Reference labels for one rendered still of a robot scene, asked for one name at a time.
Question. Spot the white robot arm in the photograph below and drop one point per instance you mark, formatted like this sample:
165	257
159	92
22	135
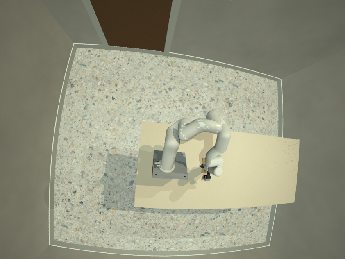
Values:
184	130

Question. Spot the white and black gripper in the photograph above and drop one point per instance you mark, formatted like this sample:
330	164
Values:
204	167

